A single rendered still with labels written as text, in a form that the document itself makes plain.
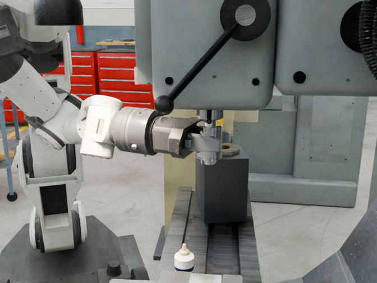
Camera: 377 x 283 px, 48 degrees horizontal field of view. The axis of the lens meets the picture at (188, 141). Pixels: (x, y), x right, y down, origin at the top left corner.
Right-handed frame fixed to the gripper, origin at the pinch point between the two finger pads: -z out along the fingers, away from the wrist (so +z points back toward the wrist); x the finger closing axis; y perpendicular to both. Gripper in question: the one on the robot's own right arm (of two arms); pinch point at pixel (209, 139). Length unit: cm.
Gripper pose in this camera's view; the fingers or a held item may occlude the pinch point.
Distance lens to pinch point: 77.5
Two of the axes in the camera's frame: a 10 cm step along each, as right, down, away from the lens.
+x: 3.9, -2.7, 8.8
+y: -0.1, 9.6, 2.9
